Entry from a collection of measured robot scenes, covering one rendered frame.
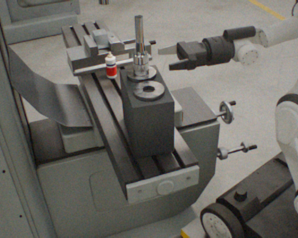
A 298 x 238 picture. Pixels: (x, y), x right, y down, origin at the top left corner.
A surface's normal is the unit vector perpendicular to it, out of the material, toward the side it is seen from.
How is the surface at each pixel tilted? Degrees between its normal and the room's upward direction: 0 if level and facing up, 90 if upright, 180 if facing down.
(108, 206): 90
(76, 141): 90
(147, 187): 90
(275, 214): 0
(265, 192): 0
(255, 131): 0
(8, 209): 89
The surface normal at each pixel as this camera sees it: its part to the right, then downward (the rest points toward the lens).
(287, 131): -0.78, 0.40
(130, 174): -0.04, -0.80
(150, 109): 0.22, 0.58
